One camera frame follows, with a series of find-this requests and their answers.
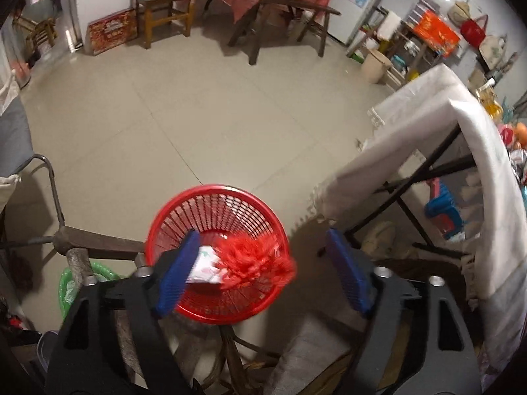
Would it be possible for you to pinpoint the white printed packet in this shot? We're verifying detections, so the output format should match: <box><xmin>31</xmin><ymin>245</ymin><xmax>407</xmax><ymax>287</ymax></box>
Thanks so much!
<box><xmin>187</xmin><ymin>245</ymin><xmax>225</xmax><ymax>284</ymax></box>

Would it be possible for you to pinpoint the red wrapper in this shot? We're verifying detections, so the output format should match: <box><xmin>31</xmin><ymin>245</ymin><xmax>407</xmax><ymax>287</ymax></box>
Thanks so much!
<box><xmin>214</xmin><ymin>234</ymin><xmax>296</xmax><ymax>290</ymax></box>

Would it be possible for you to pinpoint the red plastic mesh basket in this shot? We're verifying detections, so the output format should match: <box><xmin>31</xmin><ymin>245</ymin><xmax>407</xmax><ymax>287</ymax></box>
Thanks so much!
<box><xmin>145</xmin><ymin>185</ymin><xmax>292</xmax><ymax>326</ymax></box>

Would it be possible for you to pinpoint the green plastic basin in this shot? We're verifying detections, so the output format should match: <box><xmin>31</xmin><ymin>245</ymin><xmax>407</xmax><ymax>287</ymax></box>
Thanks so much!
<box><xmin>58</xmin><ymin>260</ymin><xmax>120</xmax><ymax>318</ymax></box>

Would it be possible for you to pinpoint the blue plastic toy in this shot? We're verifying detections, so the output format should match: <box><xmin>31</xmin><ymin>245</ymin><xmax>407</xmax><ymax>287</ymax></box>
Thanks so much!
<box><xmin>424</xmin><ymin>177</ymin><xmax>464</xmax><ymax>240</ymax></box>

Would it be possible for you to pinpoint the grey folding chair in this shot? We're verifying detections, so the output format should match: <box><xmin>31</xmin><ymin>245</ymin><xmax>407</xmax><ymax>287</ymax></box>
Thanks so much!
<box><xmin>1</xmin><ymin>96</ymin><xmax>65</xmax><ymax>250</ymax></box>

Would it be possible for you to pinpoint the white tablecloth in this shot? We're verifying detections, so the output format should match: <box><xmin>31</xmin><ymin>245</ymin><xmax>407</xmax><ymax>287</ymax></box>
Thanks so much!
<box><xmin>313</xmin><ymin>63</ymin><xmax>527</xmax><ymax>379</ymax></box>

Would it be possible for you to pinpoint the beige plastic bucket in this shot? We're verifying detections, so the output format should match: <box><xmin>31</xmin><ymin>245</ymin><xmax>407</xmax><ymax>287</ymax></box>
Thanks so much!
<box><xmin>361</xmin><ymin>49</ymin><xmax>392</xmax><ymax>84</ymax></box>

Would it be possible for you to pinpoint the red gift box on floor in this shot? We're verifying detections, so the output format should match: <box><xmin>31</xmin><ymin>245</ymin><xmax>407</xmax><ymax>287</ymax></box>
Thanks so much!
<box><xmin>88</xmin><ymin>9</ymin><xmax>138</xmax><ymax>55</ymax></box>

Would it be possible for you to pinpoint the red orange gift box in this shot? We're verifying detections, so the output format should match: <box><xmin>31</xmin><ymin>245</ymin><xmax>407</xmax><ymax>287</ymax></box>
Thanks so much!
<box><xmin>414</xmin><ymin>10</ymin><xmax>460</xmax><ymax>57</ymax></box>

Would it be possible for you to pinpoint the red hanging bag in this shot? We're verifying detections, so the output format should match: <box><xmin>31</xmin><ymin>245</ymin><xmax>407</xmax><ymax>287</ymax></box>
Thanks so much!
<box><xmin>460</xmin><ymin>14</ymin><xmax>488</xmax><ymax>48</ymax></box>

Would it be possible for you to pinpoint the dark wooden bench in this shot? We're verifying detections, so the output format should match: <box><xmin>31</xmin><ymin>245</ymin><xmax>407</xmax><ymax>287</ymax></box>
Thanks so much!
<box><xmin>227</xmin><ymin>0</ymin><xmax>341</xmax><ymax>66</ymax></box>

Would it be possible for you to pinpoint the black folding table frame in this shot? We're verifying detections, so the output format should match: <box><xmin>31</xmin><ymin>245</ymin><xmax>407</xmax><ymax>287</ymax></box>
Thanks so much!
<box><xmin>344</xmin><ymin>125</ymin><xmax>476</xmax><ymax>259</ymax></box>

